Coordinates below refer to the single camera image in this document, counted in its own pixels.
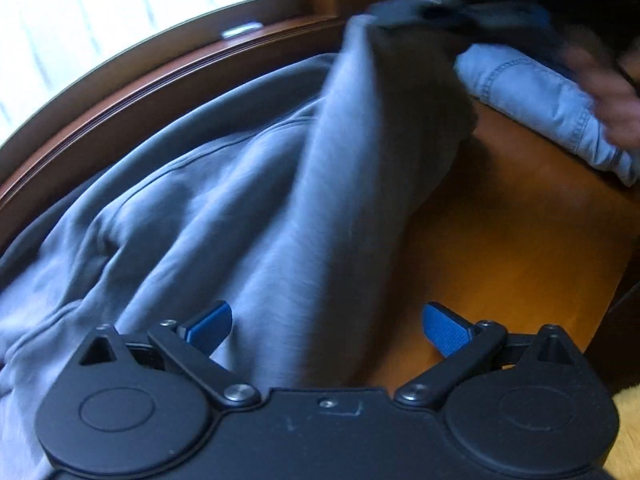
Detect sliding window with bars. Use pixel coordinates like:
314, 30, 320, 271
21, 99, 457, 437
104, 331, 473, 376
0, 0, 346, 151

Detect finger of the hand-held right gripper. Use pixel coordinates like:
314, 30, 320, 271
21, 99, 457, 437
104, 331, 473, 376
367, 0, 466, 31

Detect light blue jeans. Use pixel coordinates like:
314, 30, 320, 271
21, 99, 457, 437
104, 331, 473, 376
455, 42, 640, 188

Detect dark wooden window sill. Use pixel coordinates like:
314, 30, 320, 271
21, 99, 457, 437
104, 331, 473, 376
0, 12, 351, 256

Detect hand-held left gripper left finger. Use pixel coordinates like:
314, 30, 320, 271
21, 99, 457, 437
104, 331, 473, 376
77, 301, 263, 407

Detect person's right hand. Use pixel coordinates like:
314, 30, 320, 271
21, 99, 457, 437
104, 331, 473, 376
567, 45, 640, 146

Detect grey sweatshirt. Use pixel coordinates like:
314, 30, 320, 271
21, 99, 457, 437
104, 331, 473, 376
0, 15, 476, 480

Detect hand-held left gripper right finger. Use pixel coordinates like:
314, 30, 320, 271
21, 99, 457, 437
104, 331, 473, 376
395, 302, 586, 408

